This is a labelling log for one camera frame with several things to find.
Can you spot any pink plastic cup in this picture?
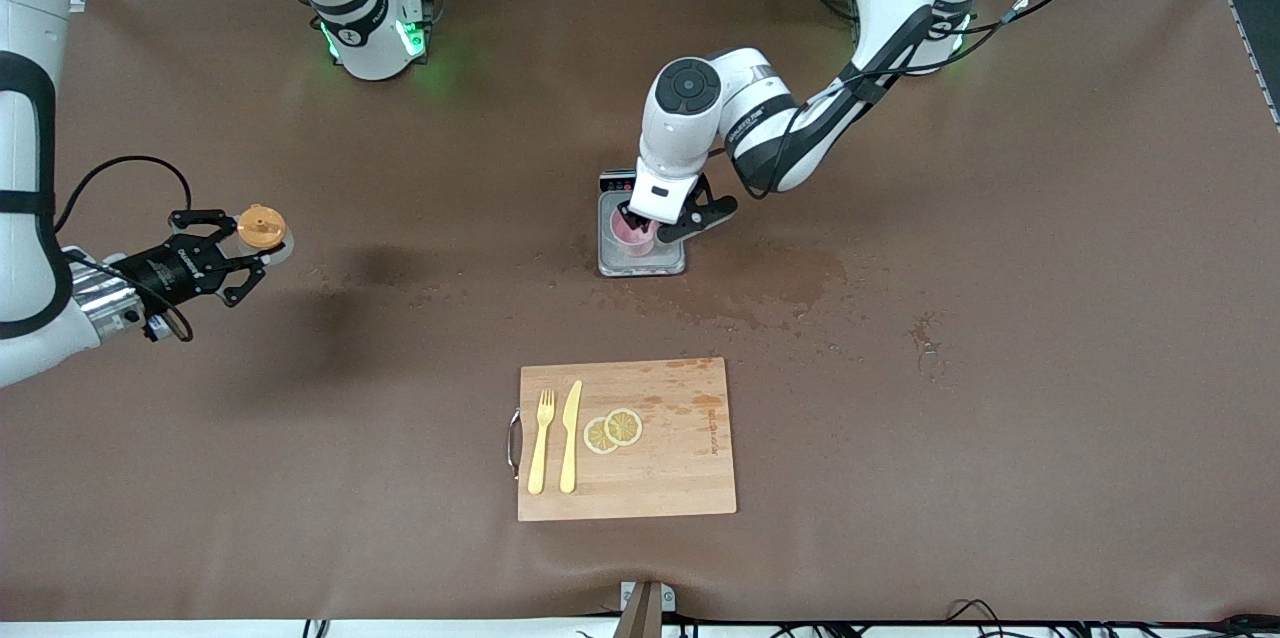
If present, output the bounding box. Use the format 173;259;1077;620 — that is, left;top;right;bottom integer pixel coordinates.
610;213;661;259

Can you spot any squeeze bottle with orange cap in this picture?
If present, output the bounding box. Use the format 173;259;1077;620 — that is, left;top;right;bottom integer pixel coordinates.
237;204;296;266

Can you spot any silver digital kitchen scale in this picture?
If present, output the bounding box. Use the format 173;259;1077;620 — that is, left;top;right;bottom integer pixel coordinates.
597;168;688;278

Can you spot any yellow plastic knife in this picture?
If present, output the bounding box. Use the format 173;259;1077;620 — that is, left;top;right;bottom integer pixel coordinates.
559;380;583;495

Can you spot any yellow plastic fork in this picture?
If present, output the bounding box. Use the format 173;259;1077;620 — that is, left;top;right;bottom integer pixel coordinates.
527;390;556;496

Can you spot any brown table mat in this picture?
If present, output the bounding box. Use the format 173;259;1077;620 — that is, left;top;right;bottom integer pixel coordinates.
0;0;1280;624

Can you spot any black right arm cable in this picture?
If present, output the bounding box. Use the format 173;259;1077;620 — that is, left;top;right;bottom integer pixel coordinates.
52;155;196;239

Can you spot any wooden cutting board metal handle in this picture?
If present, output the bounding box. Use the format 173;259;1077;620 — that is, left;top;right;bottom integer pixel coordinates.
507;357;738;523

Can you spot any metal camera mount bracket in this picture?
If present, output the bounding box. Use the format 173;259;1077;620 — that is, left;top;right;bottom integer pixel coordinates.
618;580;678;638

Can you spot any black floor cable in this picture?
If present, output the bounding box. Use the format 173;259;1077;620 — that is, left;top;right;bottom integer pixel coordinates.
940;598;1280;638

